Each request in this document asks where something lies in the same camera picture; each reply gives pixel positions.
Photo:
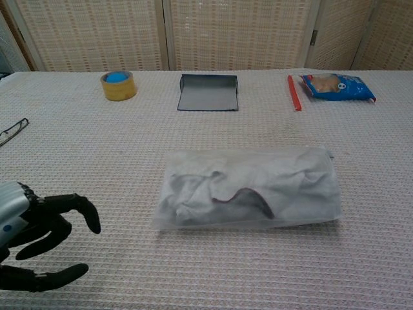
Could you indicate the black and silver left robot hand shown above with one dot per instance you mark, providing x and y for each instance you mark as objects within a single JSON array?
[{"x": 48, "y": 210}]

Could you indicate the transparent plastic bag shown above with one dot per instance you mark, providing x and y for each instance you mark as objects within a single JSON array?
[{"x": 180, "y": 158}]

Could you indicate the grey garment with dark trim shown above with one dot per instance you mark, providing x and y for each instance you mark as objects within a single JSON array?
[{"x": 290, "y": 193}]

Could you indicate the blue snack packet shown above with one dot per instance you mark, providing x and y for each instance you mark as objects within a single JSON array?
[{"x": 345, "y": 88}]

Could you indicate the black-rimmed eyeglasses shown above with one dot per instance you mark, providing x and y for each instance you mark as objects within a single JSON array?
[{"x": 13, "y": 130}]

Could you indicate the yellow packing tape roll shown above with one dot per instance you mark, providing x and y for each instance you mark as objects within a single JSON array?
[{"x": 119, "y": 92}]

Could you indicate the white waffle-weave tablecloth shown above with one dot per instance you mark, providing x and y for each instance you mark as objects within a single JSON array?
[{"x": 206, "y": 268}]

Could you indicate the woven folding screen panel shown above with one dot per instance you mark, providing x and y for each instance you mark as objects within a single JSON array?
[
  {"x": 342, "y": 32},
  {"x": 96, "y": 32},
  {"x": 238, "y": 32},
  {"x": 390, "y": 38},
  {"x": 11, "y": 42}
]

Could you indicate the grey open box tray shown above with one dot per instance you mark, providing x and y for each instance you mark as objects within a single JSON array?
[{"x": 208, "y": 97}]

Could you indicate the red plastic stick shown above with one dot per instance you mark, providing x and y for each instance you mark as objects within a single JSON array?
[{"x": 294, "y": 93}]

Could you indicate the metal screen hinge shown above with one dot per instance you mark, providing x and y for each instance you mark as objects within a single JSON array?
[{"x": 314, "y": 37}]

